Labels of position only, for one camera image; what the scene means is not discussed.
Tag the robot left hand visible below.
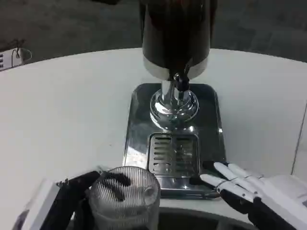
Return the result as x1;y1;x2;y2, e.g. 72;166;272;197
14;165;132;230

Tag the black dispenser tap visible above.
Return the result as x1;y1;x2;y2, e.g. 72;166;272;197
173;62;192;92

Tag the white power strip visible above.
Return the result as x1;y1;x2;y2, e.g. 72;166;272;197
0;47;26;72

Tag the thin cable loop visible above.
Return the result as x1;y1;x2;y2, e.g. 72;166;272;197
11;47;33;68

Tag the clear ribbed glass cup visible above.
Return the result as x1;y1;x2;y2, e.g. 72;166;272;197
88;166;161;230

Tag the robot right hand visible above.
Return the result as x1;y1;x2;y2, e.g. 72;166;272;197
190;161;307;230

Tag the steel drip tray base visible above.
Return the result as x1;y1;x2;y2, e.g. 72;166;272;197
122;82;227;200

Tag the steel slotted drip grid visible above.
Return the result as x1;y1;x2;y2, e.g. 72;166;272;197
147;133;201;175

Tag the dark drink dispenser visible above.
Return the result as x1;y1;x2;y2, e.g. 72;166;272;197
141;0;218;131

